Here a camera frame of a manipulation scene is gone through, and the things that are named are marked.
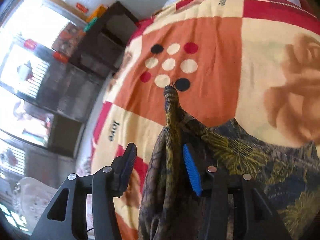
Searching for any dark wooden nightstand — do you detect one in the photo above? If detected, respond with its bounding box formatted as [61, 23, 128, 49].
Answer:
[70, 1, 139, 78]

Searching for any dark wooden desk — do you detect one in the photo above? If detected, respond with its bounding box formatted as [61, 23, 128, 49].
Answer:
[19, 55, 105, 155]

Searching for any printed orange cream blanket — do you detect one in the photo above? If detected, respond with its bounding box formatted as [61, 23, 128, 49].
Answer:
[75, 0, 320, 240]

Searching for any window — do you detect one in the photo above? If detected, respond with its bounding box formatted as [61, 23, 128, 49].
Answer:
[0, 0, 83, 180]

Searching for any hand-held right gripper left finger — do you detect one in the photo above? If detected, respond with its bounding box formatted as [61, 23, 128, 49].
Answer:
[30, 142, 138, 240]

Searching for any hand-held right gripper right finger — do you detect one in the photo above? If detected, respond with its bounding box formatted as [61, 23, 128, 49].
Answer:
[182, 144, 292, 240]

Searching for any green box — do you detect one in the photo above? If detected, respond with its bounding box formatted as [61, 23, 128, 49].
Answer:
[83, 17, 100, 32]

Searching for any colourful printed box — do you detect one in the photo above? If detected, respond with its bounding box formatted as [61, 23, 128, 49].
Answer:
[52, 22, 85, 55]

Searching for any dark floral patterned garment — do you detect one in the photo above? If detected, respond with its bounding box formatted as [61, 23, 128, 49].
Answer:
[137, 85, 320, 240]

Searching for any orange box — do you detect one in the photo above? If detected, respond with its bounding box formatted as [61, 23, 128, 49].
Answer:
[86, 4, 107, 22]

